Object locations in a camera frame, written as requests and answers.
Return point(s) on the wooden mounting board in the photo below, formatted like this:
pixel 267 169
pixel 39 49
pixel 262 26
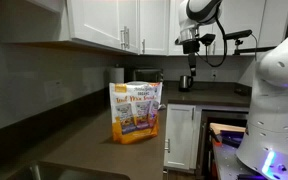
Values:
pixel 217 128

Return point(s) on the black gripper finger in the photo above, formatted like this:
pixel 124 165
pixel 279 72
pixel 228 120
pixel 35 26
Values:
pixel 192 63

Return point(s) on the black camera on stand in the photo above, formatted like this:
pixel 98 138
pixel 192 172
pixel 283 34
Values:
pixel 236 36

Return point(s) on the steel kitchen sink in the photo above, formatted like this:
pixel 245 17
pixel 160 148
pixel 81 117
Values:
pixel 39 170

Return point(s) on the white lower cabinet door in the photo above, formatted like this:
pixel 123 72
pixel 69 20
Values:
pixel 182 128

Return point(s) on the white upper cabinets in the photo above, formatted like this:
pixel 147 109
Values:
pixel 133 26

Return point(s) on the large orange snack bag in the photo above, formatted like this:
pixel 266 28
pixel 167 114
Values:
pixel 135 110

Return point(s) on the stainless steel kettle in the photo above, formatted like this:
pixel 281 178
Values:
pixel 185 83

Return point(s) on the white paper towel roll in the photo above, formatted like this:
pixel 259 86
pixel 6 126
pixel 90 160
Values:
pixel 116 75

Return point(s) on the black toaster oven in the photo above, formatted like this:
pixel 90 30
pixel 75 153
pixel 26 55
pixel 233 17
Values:
pixel 148 75

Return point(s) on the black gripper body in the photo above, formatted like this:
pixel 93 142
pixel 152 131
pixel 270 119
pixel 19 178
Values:
pixel 191 47

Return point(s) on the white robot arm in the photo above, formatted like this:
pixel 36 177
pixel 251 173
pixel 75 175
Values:
pixel 264 147

